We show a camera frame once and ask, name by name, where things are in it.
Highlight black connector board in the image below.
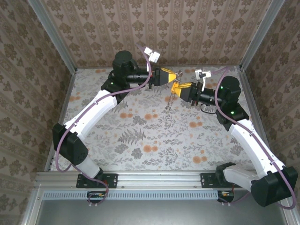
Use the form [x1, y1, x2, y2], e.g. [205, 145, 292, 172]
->
[87, 191, 109, 204]
[217, 190, 235, 203]

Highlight grey metal sheet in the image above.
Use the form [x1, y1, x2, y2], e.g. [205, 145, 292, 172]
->
[35, 199, 293, 225]

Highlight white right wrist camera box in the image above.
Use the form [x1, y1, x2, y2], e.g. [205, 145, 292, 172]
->
[194, 68, 212, 87]

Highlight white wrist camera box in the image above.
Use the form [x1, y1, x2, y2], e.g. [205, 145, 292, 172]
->
[143, 46, 161, 72]
[194, 68, 212, 87]

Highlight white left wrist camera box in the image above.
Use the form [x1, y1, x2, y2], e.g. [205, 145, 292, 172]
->
[143, 46, 161, 72]

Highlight aluminium table side rail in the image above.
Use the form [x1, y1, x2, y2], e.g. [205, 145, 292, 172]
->
[236, 66, 272, 160]
[45, 69, 78, 172]

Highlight thin black wire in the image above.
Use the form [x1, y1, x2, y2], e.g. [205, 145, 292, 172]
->
[200, 104, 218, 114]

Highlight aluminium frame post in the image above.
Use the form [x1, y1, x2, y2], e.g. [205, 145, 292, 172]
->
[27, 0, 78, 73]
[239, 0, 285, 71]

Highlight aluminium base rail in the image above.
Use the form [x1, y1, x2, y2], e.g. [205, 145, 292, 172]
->
[34, 170, 286, 188]

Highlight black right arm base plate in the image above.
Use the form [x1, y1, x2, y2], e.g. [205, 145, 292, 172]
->
[200, 172, 244, 188]

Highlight grey slotted cable duct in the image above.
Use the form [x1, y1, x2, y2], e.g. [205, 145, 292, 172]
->
[43, 190, 220, 200]

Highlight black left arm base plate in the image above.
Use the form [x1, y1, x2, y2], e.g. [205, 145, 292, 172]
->
[76, 172, 118, 189]

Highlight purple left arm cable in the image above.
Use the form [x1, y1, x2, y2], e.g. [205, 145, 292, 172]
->
[55, 43, 152, 207]

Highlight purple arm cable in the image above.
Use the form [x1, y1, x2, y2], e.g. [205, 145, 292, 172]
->
[55, 43, 152, 207]
[214, 66, 296, 210]

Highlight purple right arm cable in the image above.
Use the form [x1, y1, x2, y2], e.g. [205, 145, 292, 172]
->
[214, 66, 296, 210]

